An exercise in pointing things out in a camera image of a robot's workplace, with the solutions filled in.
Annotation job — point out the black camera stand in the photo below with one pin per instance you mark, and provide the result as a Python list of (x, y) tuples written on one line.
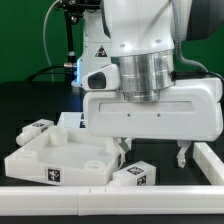
[(73, 12)]

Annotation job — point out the white obstacle wall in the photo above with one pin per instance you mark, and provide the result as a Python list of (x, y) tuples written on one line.
[(209, 163), (111, 200)]

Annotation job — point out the white front obstacle wall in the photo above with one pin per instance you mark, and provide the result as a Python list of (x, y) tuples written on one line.
[(111, 200)]

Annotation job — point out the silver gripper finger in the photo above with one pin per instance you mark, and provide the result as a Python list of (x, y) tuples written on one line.
[(124, 146), (181, 158)]

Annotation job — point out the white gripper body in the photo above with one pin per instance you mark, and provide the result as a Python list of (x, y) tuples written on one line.
[(188, 110)]

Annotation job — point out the white marker base plate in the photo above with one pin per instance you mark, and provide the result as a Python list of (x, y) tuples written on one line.
[(71, 120)]

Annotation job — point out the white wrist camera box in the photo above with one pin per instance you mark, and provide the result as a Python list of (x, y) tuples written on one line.
[(104, 79)]

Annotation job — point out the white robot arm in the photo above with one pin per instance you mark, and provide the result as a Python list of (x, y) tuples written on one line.
[(139, 95)]

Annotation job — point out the white square table top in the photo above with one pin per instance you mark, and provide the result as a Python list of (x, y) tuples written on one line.
[(65, 157)]

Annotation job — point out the white right obstacle wall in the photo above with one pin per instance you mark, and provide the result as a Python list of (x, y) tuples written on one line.
[(209, 163)]

